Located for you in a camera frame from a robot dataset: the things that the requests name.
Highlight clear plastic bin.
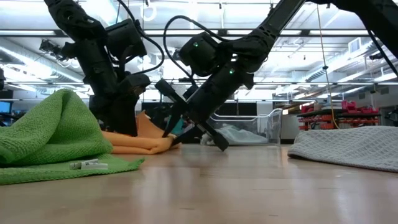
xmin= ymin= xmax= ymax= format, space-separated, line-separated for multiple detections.
xmin=206 ymin=108 xmax=283 ymax=146

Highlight white ceiling cable ring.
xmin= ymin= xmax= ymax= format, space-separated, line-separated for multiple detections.
xmin=139 ymin=2 xmax=158 ymax=22

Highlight blue microfiber towel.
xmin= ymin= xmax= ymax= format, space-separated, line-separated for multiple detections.
xmin=200 ymin=123 xmax=269 ymax=146

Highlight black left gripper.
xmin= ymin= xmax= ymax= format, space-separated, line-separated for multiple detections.
xmin=88 ymin=73 xmax=152 ymax=138

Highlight orange microfiber towel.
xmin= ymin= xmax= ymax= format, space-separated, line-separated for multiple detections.
xmin=101 ymin=111 xmax=182 ymax=156

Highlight silver ventilation duct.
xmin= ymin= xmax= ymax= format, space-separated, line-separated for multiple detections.
xmin=0 ymin=40 xmax=97 ymax=94
xmin=307 ymin=36 xmax=398 ymax=83

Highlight yellow hanging cord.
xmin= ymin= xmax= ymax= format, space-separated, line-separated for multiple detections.
xmin=316 ymin=2 xmax=340 ymax=130

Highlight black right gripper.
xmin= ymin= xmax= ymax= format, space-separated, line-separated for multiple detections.
xmin=154 ymin=63 xmax=254 ymax=152

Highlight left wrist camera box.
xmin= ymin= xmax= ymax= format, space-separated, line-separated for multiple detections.
xmin=104 ymin=18 xmax=147 ymax=60

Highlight black ceiling-mounted device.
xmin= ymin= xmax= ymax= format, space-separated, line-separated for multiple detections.
xmin=39 ymin=39 xmax=65 ymax=62

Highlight red storage bins shelf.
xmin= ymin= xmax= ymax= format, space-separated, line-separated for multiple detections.
xmin=297 ymin=100 xmax=382 ymax=130

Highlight grey microfiber towel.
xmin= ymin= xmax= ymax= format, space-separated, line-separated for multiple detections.
xmin=287 ymin=125 xmax=398 ymax=174

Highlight black partition panels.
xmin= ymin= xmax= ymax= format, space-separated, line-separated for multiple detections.
xmin=141 ymin=101 xmax=257 ymax=116

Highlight green microfiber towel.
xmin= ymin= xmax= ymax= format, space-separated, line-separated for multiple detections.
xmin=0 ymin=89 xmax=146 ymax=186

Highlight black overhead beam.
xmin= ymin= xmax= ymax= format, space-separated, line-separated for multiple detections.
xmin=0 ymin=29 xmax=398 ymax=38

